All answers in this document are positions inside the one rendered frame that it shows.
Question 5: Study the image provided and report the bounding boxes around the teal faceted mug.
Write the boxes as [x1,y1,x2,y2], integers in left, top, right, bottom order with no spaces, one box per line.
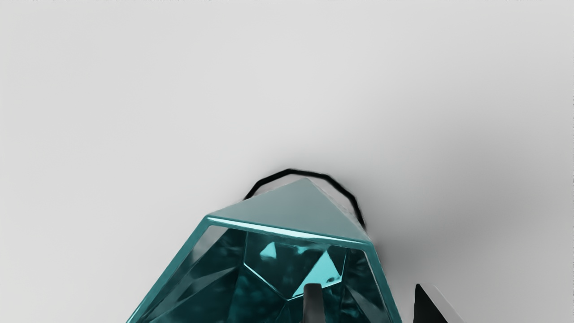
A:
[126,178,403,323]

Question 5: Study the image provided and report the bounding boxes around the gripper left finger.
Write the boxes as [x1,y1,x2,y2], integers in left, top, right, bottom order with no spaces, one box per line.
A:
[303,283,325,323]

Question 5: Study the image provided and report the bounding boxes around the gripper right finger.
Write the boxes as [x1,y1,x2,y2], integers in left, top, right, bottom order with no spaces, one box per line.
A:
[413,283,468,323]

